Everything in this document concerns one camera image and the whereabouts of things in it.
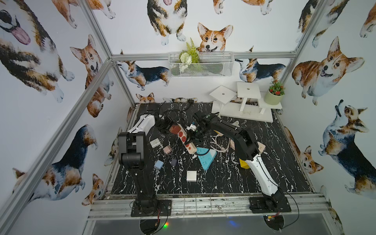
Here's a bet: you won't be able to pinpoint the dark red cube plug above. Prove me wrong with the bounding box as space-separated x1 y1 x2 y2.
169 124 181 135

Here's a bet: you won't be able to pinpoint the beige power strip with plugs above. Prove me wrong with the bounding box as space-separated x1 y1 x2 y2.
178 124 197 155

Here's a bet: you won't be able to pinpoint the white grey plug adapter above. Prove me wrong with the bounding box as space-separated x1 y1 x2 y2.
150 139 161 148

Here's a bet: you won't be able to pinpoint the pink plug adapter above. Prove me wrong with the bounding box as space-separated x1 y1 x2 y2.
163 146 172 154

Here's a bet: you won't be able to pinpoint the teal triangular power strip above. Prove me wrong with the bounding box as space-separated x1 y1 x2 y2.
196 147 217 171

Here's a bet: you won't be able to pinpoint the light blue plug adapter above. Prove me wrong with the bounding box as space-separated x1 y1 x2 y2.
154 160 164 170

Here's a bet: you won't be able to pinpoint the white square plug adapter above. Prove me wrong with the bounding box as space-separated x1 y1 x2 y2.
186 170 197 182

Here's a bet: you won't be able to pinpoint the yellow cube socket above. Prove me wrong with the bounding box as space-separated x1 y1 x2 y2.
239 159 250 169

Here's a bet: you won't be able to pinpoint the beige cube socket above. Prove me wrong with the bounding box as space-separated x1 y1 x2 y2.
257 142 266 154

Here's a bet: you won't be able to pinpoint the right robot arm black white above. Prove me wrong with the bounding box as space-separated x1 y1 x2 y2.
189 112 285 207

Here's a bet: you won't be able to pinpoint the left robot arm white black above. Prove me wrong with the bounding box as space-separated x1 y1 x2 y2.
118 114 174 208

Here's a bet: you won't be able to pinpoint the white fabric glove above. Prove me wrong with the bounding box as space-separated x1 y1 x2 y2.
232 121 240 127

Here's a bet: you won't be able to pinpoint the white wooden display stand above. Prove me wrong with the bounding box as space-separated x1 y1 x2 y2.
210 82 282 123

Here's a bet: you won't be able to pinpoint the green fern white flower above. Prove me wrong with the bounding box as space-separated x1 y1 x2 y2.
179 38 200 72

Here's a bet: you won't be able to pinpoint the green pot red flowers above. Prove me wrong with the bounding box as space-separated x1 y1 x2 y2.
264 80 285 105

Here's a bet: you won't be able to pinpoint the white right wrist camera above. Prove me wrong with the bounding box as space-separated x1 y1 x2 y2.
187 123 197 132

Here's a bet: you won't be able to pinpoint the black cable bundle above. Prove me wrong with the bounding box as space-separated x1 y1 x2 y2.
146 98 195 118

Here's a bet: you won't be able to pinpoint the white round socket cable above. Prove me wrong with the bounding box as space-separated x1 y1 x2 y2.
209 132 231 153

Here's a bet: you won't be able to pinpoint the white wire wall basket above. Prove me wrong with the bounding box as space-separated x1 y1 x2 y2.
168 52 235 77

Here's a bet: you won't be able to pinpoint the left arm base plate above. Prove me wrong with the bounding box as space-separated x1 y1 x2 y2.
131 199 172 217

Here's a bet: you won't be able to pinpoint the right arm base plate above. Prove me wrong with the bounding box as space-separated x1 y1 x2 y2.
249 197 292 213

